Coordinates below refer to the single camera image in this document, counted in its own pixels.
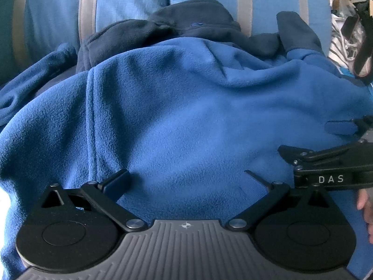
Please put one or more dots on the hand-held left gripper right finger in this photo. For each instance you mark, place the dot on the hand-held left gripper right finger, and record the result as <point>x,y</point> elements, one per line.
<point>275,191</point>

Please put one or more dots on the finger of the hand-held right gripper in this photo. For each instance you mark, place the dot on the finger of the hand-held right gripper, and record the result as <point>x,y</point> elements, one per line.
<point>339,127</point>
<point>297,153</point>

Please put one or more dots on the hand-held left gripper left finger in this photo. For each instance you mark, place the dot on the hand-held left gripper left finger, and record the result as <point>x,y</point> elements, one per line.
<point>116,182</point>

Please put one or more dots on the blue fleece jacket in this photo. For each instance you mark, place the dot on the blue fleece jacket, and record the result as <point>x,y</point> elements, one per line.
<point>189,108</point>

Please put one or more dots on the pile of clothes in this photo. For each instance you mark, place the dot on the pile of clothes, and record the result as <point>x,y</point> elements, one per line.
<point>362,35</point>

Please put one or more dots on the person's right hand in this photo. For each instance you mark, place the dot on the person's right hand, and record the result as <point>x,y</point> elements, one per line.
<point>362,202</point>

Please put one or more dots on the white striped cloth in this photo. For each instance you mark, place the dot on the white striped cloth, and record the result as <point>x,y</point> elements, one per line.
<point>339,46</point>

